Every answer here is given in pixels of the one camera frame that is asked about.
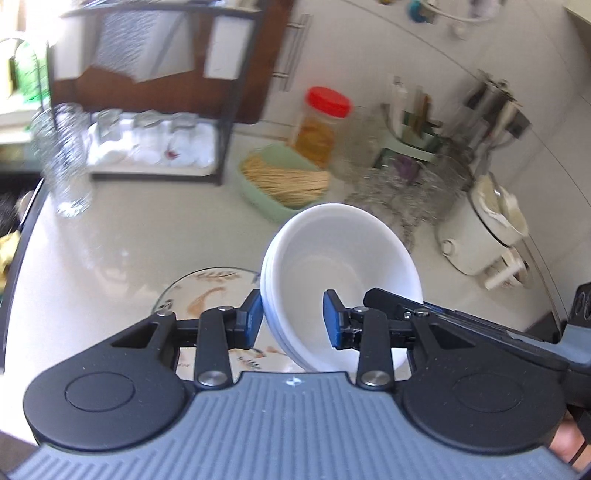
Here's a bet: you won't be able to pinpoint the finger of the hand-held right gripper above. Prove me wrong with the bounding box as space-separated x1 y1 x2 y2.
363 288 445 325

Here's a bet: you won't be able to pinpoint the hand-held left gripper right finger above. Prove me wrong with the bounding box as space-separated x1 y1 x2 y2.
322 290 481 387

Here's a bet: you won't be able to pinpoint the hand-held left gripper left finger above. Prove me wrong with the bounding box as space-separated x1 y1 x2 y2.
111 290 265 387

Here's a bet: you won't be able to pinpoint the white bowl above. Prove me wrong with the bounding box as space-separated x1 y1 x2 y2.
269 202 423 372
260 258 315 372
262 231 319 372

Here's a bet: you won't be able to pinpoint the floral ceramic plate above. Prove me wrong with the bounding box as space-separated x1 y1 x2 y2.
154 267 305 376

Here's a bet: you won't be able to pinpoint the person's right forearm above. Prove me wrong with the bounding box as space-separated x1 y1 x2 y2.
549 408 591 469

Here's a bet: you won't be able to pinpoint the white rice cooker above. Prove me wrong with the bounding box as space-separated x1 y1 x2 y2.
436 173 532 291

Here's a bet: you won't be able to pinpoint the green plastic basket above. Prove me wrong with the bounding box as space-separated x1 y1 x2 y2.
238 143 333 224

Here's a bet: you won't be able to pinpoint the enoki mushrooms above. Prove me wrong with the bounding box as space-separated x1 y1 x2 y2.
242 154 331 208

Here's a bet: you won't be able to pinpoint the clear plastic container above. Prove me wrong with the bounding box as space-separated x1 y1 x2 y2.
335 115 386 183

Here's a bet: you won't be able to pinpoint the green utensil holder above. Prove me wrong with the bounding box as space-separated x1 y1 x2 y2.
376 104 444 169

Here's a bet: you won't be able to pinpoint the oil jar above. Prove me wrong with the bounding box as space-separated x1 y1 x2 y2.
291 87 352 169

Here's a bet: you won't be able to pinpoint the black metal rack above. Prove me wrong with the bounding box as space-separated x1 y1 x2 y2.
46 4 264 186

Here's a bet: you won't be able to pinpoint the clear drinking glass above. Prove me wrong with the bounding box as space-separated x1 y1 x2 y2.
131 111 167 164
167 112 204 167
95 108 127 162

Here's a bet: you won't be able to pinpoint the textured glass mug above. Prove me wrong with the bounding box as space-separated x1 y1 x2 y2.
31 102 94 217

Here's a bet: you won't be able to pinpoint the yellow cloth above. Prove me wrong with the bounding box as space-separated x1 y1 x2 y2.
0 231 21 287

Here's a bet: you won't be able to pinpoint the brown wooden cutting board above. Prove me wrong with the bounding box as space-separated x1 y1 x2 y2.
48 0 296 125

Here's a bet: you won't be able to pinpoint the white plastic board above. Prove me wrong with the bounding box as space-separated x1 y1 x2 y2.
203 18 252 79

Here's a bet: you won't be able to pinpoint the green bottle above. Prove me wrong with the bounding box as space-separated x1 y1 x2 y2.
9 41 49 103

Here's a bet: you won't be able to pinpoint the metal wire basket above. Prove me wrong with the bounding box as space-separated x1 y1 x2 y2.
346 157 467 252

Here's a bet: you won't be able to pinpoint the wall utensil rack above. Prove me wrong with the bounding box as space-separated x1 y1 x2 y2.
464 69 532 144

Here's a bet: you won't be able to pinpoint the metal cabinet handle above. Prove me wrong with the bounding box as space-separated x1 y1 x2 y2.
272 14 312 90

